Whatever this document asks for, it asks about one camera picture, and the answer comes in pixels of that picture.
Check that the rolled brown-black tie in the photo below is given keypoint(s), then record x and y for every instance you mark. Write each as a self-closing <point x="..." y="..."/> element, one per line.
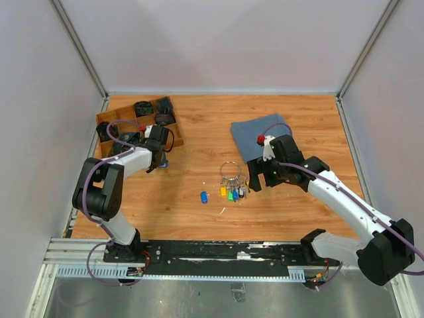
<point x="164" y="119"/>

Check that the large keyring with tagged keys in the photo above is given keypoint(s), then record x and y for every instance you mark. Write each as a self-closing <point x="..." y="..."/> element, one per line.
<point x="236" y="186"/>

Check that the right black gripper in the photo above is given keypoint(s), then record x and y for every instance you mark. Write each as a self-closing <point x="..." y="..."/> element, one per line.
<point x="257" y="167"/>

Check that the folded blue towel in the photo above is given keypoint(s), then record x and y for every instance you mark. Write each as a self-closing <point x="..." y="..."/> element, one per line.
<point x="245" y="134"/>

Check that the wooden compartment tray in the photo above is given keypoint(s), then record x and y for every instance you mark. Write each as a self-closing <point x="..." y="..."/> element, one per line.
<point x="120" y="113"/>

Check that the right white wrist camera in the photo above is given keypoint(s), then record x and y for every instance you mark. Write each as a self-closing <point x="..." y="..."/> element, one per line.
<point x="267" y="152"/>

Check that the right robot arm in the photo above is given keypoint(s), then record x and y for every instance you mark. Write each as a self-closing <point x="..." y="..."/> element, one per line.
<point x="383" y="248"/>

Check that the rolled black tie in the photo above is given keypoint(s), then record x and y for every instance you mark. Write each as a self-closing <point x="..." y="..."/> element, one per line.
<point x="164" y="106"/>

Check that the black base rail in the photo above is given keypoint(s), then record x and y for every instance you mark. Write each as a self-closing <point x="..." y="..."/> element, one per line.
<point x="213" y="259"/>

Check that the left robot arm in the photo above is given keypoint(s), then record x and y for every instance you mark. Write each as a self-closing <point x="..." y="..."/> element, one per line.
<point x="99" y="190"/>

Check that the blue green patterned tie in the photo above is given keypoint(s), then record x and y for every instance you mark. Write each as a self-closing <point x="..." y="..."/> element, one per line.
<point x="126" y="140"/>

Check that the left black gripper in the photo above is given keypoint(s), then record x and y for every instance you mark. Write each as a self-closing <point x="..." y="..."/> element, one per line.
<point x="162" y="162"/>

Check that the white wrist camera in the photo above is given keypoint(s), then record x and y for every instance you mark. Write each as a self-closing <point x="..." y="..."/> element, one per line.
<point x="267" y="152"/>
<point x="146" y="131"/>

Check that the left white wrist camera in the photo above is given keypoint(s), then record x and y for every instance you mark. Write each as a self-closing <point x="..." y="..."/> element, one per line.
<point x="146" y="131"/>

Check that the rolled tie with red pattern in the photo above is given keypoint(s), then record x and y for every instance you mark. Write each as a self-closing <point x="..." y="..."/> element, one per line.
<point x="104" y="132"/>

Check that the key with dark blue tag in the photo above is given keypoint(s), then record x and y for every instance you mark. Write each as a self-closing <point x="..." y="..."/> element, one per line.
<point x="204" y="196"/>

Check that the rolled dark tie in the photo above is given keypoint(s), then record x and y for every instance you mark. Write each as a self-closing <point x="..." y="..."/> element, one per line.
<point x="143" y="108"/>

